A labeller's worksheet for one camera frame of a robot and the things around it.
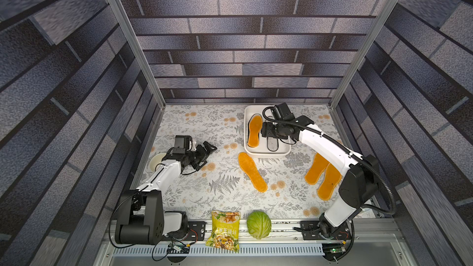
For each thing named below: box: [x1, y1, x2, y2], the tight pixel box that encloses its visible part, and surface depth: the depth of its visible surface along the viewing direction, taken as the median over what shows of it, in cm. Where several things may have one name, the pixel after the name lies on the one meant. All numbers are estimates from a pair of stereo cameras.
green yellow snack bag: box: [205, 209, 241, 253], surface depth 71 cm
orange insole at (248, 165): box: [237, 152, 268, 194], surface depth 92 cm
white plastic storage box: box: [243, 105, 292, 157], surface depth 100 cm
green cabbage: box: [246, 210, 272, 240], surface depth 71 cm
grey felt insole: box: [266, 136, 279, 152], surface depth 99 cm
